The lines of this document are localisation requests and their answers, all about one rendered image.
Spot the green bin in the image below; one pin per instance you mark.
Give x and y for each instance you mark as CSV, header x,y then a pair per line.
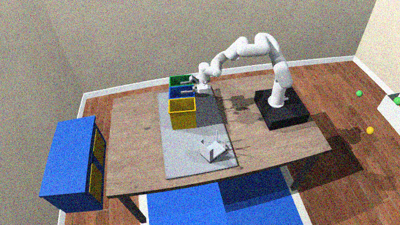
x,y
175,80

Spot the blue open bin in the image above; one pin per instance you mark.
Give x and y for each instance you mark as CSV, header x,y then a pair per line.
x,y
176,92

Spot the yellow recycle bin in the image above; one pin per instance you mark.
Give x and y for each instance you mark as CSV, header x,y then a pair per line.
x,y
182,113

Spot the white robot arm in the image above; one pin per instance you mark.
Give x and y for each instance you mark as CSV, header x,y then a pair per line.
x,y
267,44

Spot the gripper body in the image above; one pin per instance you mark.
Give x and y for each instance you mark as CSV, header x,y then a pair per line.
x,y
201,88

